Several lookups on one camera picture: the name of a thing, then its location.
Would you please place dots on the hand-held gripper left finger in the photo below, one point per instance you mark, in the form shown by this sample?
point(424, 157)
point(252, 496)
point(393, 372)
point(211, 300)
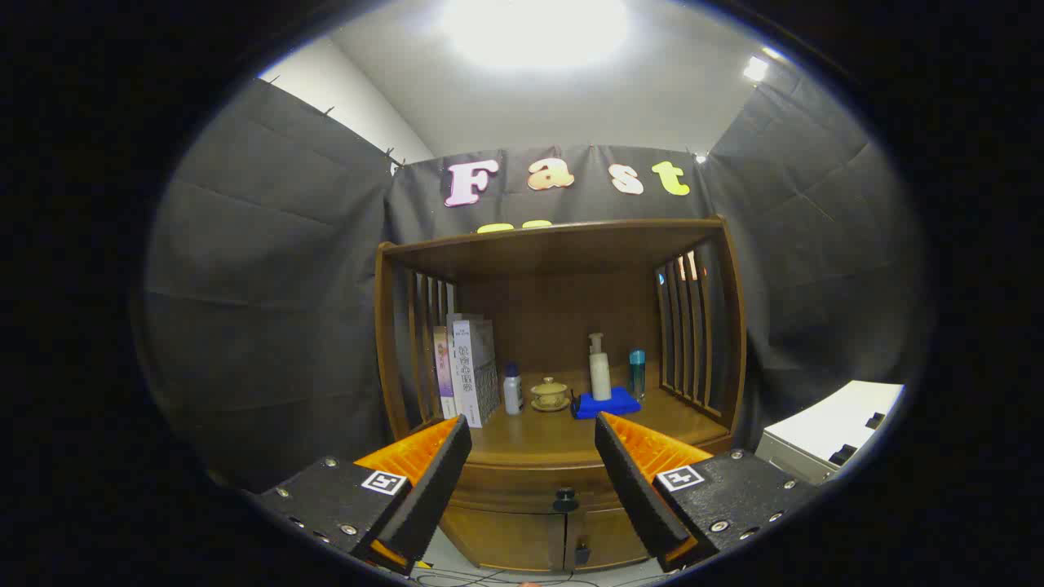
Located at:
point(436, 489)

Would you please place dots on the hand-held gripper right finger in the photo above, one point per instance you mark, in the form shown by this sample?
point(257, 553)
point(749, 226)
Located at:
point(636, 489)

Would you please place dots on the black drawer knob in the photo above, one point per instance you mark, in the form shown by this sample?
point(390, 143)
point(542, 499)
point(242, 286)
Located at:
point(565, 499)

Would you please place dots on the brown wooden drawer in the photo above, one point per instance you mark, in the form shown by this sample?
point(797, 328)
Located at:
point(522, 489)

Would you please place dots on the wooden cabinet door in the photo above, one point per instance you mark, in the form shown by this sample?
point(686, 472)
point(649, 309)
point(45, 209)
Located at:
point(608, 538)
point(514, 538)

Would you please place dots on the brown wooden countertop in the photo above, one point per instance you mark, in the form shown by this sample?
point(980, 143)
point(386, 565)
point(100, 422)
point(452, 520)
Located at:
point(530, 436)

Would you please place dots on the white drawer unit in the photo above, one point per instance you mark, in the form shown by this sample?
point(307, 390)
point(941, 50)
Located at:
point(824, 428)

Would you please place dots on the brown wooden cabinet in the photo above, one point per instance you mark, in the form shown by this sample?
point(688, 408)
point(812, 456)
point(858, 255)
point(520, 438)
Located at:
point(563, 302)

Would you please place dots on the small black door knob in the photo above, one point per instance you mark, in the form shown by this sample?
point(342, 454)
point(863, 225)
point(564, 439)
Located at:
point(581, 554)

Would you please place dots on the blue folded cloth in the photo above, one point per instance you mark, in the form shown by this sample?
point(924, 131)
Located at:
point(603, 409)

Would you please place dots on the clear blue bottle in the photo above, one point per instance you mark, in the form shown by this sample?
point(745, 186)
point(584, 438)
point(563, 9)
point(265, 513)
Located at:
point(637, 375)

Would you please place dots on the thin purple book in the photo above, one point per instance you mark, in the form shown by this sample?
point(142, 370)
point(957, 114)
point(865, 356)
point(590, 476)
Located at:
point(444, 371)

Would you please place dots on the white pump bottle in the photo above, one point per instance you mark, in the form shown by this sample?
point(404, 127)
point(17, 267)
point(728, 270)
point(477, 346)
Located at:
point(600, 375)

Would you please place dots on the white bottle with blue cap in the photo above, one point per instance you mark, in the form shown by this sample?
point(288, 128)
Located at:
point(513, 395)

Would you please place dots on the yellow lidded tea cup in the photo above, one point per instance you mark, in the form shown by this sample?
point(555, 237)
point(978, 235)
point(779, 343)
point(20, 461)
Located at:
point(550, 395)

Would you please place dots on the thick white book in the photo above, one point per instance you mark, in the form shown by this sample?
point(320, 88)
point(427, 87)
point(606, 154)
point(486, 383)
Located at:
point(473, 367)

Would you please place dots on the ceiling light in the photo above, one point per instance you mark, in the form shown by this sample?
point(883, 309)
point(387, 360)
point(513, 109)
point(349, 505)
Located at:
point(534, 28)

